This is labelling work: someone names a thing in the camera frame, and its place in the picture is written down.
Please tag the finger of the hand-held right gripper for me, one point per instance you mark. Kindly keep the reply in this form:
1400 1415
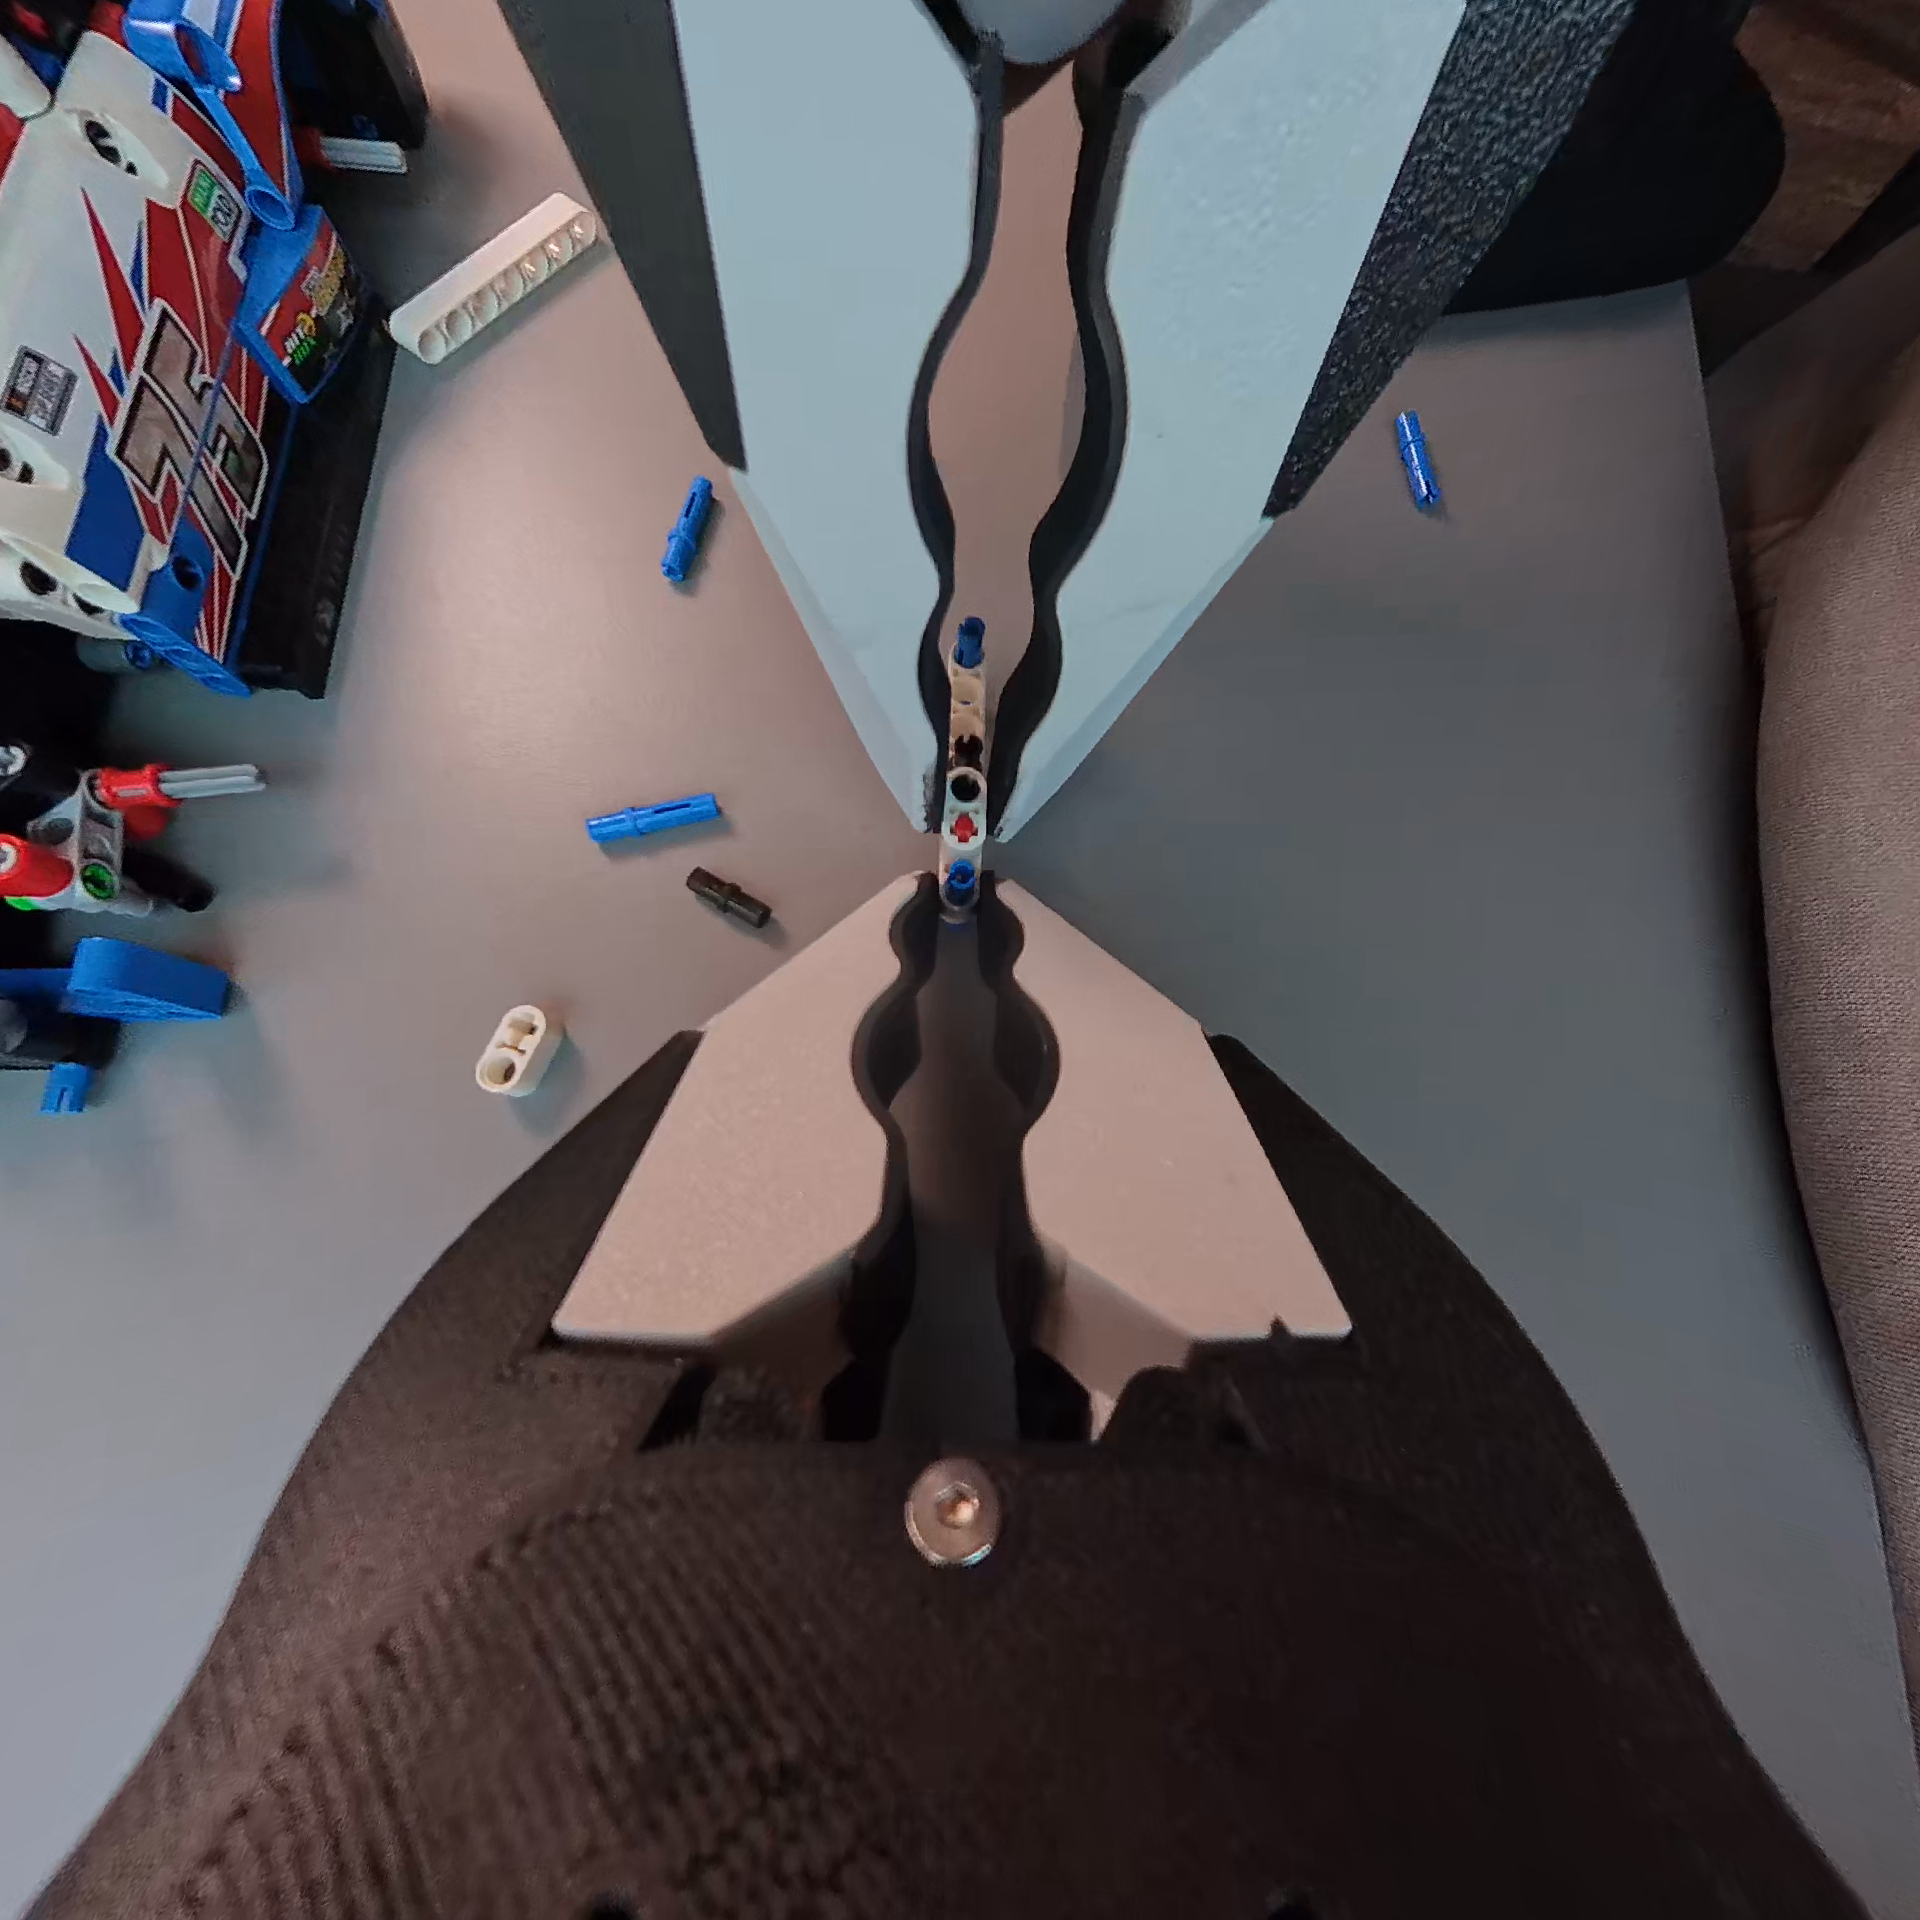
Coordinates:
1245 271
824 271

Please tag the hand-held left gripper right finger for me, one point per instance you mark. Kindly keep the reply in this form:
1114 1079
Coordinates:
1170 1184

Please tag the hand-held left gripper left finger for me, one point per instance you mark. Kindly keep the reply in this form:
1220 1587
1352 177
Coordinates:
721 1171

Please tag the white brick beam assembly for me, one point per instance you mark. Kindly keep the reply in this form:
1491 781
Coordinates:
965 781

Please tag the toy brick race car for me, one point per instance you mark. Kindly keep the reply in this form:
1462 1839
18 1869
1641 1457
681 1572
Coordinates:
135 330

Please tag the short white two-hole beam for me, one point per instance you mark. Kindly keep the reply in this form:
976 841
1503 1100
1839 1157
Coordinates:
518 1050

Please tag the small blue peg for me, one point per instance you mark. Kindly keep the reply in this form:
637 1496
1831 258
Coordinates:
687 528
62 1088
1418 458

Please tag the small black peg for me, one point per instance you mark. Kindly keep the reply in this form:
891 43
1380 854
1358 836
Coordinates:
730 897

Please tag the long white brick beam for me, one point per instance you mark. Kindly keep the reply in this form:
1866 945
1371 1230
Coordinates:
493 278

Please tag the long blue peg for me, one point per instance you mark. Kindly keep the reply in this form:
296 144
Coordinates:
653 821

